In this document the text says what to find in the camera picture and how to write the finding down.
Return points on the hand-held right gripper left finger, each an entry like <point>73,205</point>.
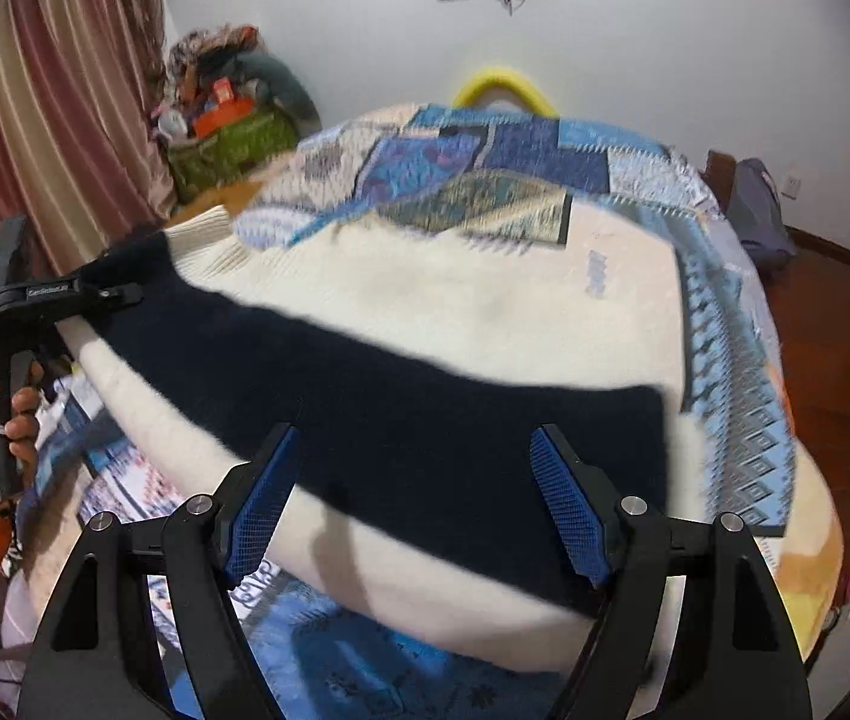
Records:
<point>264,502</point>

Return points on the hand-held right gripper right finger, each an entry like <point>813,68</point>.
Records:
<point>571,510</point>

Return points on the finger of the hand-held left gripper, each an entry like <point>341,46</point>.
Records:
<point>106,291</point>

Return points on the navy and cream striped sweater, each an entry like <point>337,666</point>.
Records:
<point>432,300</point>

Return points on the pile of colourful clothes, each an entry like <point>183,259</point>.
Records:
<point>200,52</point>

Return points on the wooden lap table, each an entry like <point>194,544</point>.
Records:
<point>237,195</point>

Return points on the green storage bag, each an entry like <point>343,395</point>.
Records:
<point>230,154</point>

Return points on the orange box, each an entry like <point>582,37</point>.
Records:
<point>219,121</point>

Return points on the striped red curtain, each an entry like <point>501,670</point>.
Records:
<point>42,90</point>

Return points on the small red box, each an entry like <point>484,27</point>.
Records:
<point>224,91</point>

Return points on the dark teal garment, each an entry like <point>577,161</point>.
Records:
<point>282,86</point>

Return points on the blue patchwork bed quilt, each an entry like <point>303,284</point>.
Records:
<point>470,172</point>

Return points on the grey backpack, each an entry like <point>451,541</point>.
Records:
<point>759,210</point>

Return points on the white wall socket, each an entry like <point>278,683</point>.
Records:
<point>791,186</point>

